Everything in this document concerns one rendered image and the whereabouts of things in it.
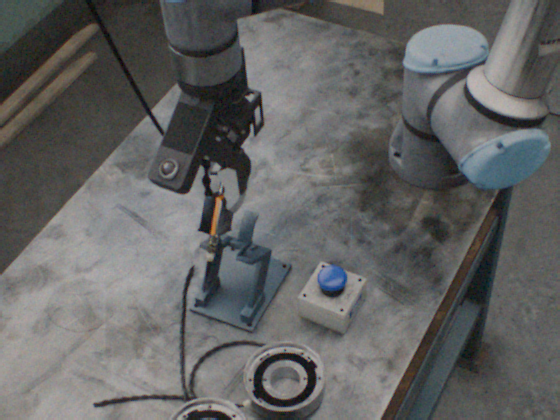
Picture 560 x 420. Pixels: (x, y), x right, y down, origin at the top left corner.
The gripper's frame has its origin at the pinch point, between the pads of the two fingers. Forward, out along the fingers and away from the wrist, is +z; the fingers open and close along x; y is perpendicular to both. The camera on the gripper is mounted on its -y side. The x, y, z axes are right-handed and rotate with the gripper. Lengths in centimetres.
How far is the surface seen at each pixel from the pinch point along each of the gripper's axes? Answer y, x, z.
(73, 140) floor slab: 83, 108, 100
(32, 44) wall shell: 111, 142, 94
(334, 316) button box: 0.7, -15.2, 16.4
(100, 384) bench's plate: -19.5, 10.0, 20.0
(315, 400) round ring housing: -12.0, -18.1, 16.4
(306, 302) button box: 0.9, -11.0, 15.7
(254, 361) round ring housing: -9.7, -8.3, 16.9
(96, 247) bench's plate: 0.4, 23.8, 20.0
